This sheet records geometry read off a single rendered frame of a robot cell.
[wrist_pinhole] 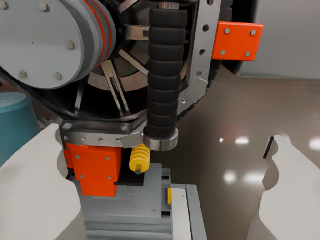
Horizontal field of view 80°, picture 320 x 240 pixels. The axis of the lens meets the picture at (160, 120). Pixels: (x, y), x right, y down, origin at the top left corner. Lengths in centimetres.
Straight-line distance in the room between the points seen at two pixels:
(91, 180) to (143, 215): 29
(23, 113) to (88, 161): 22
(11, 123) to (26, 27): 18
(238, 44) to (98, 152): 41
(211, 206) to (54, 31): 106
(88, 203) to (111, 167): 34
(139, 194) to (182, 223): 24
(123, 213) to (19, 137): 51
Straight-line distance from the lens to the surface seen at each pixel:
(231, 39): 43
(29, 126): 44
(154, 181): 92
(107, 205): 85
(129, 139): 50
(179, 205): 104
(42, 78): 32
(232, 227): 113
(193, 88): 44
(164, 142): 22
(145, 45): 67
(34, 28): 31
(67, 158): 59
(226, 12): 51
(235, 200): 124
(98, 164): 56
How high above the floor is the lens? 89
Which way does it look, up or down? 29 degrees down
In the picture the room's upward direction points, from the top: 3 degrees clockwise
